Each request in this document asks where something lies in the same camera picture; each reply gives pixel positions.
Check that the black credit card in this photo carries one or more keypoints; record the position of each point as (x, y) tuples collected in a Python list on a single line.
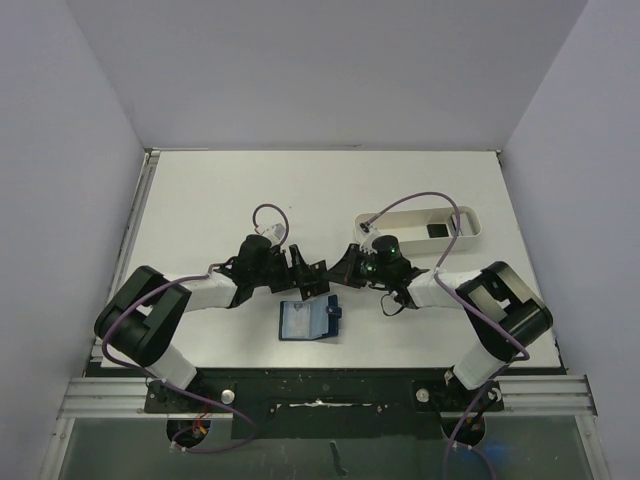
[(310, 279)]

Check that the aluminium rail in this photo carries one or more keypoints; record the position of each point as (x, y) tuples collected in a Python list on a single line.
[(143, 187), (547, 395)]

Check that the white oblong tray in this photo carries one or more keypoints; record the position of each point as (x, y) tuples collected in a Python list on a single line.
[(409, 227)]

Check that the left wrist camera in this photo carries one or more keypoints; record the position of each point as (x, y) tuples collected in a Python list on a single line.
[(275, 233)]

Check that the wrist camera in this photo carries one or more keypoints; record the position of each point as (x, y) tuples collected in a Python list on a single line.
[(365, 229), (275, 233)]

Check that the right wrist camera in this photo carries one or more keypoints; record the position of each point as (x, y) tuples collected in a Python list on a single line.
[(365, 229)]

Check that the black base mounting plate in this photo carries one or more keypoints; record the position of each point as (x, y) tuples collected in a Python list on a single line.
[(314, 404)]

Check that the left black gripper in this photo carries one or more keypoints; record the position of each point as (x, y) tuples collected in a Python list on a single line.
[(286, 281)]

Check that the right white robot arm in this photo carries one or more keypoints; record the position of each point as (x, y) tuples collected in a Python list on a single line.
[(505, 314)]

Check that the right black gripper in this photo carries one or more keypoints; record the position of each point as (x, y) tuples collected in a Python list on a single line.
[(355, 267)]

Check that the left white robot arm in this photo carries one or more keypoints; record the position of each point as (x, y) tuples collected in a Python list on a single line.
[(138, 324)]

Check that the aluminium rail left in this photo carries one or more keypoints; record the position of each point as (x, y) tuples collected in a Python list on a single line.
[(143, 187)]

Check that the blue card holder wallet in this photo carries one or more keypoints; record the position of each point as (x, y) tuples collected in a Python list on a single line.
[(310, 320)]

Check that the aluminium rail right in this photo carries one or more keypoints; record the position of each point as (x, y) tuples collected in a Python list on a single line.
[(547, 395)]

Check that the black card in tray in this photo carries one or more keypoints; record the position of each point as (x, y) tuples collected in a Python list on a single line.
[(438, 230)]

